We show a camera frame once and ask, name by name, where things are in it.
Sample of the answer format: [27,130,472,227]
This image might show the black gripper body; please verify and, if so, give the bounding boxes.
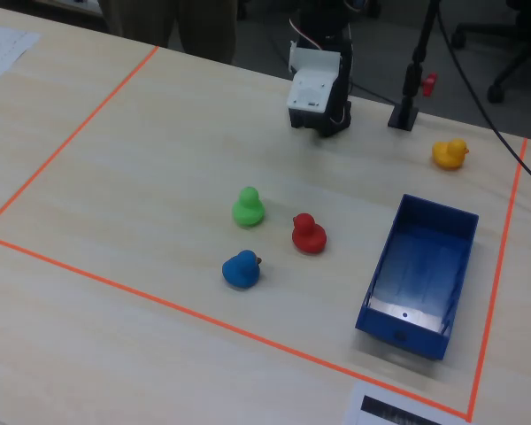
[325,39,354,114]

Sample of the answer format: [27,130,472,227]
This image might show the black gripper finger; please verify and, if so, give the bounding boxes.
[320,102,353,138]
[289,109,322,130]

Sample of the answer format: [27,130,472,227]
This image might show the yellow rubber duck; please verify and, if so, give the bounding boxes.
[431,138,470,172]

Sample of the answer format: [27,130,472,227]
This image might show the green rubber duck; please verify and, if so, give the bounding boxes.
[231,186,266,229]

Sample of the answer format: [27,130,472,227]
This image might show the red rubber duck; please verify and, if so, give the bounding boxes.
[291,212,328,256]

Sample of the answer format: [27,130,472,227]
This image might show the blue rubber duck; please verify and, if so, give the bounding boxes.
[221,249,264,291]

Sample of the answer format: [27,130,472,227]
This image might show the blue plastic box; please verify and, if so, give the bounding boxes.
[354,193,480,362]

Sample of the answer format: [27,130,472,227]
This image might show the person legs brown trousers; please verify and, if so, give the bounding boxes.
[97,0,240,66]

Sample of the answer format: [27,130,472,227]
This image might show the black office chair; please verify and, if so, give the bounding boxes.
[450,0,531,104]

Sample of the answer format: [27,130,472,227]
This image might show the orange tape strip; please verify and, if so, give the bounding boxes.
[0,45,160,235]
[0,232,473,421]
[466,137,528,421]

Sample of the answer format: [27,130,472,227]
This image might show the white paper with black bar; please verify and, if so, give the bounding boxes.
[343,381,470,425]

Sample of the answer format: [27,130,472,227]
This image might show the printed white paper sheet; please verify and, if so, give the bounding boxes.
[0,22,42,93]

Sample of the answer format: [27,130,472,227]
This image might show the red white servo wire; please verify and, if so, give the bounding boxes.
[289,17,327,50]

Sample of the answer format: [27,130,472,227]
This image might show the black camera stand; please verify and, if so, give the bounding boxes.
[388,0,442,132]

